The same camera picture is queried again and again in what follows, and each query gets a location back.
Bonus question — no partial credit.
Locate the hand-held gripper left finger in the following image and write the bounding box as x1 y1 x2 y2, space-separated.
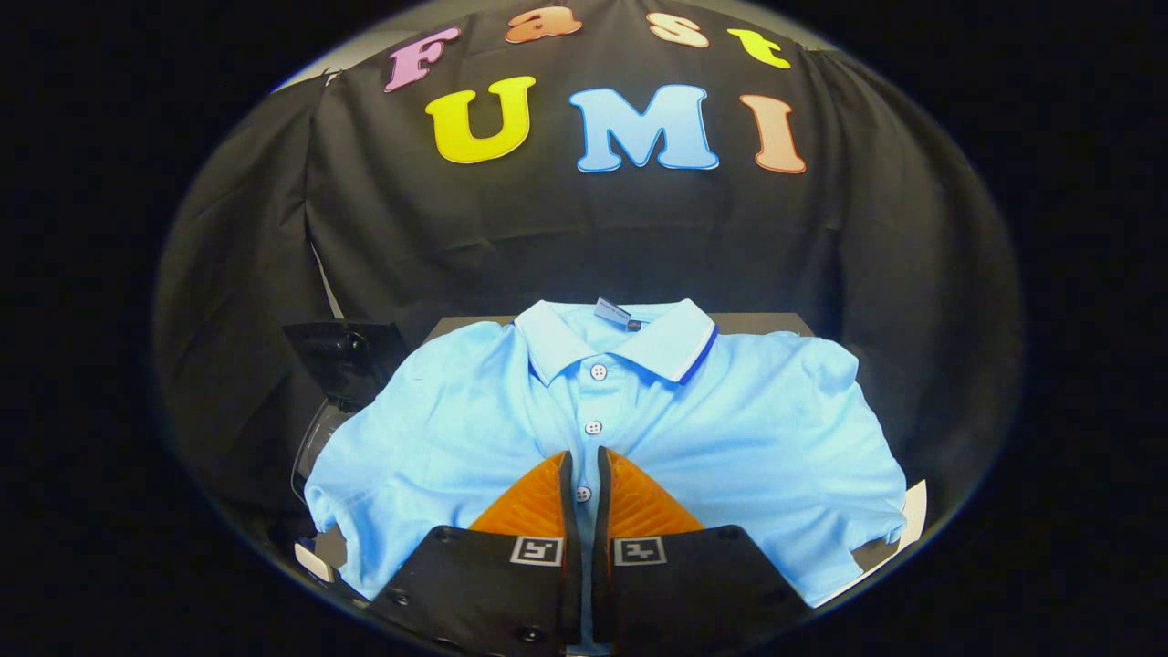
365 450 585 652

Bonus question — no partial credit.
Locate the light blue polo shirt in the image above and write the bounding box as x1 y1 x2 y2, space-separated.
304 297 908 609

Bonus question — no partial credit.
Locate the white paper sheet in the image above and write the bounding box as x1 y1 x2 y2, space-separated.
817 478 929 607

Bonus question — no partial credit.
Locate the black backdrop cloth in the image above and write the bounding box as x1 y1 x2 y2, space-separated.
153 0 1023 548

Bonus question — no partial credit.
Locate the beige cabinet with dark top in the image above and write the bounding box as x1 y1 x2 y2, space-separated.
425 313 816 340

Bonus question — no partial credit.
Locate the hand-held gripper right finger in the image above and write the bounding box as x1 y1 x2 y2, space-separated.
591 445 813 652

